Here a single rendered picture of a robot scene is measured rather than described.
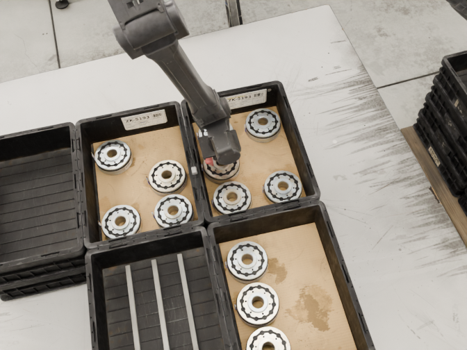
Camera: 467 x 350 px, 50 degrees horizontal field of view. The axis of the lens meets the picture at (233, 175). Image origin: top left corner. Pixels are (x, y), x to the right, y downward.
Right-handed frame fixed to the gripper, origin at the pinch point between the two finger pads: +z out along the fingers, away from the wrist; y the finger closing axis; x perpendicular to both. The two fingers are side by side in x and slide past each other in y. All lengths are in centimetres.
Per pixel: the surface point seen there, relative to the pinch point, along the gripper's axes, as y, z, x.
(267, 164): 12.8, 4.1, -2.1
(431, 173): 93, 72, 12
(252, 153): 9.8, 4.2, 2.6
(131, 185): -25.8, 4.8, 1.3
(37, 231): -53, 5, -6
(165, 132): -13.2, 5.1, 16.8
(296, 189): 17.6, 0.8, -13.6
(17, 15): -84, 94, 182
